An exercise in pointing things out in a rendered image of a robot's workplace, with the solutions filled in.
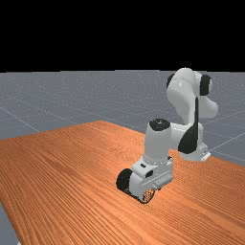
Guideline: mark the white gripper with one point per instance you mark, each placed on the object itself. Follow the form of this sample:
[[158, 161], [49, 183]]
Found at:
[[150, 174]]

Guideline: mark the dark mesh holder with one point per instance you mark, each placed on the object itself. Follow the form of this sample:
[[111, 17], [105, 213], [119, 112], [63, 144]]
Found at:
[[123, 181]]

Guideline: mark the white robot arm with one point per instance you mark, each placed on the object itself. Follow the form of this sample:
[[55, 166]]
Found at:
[[158, 145]]

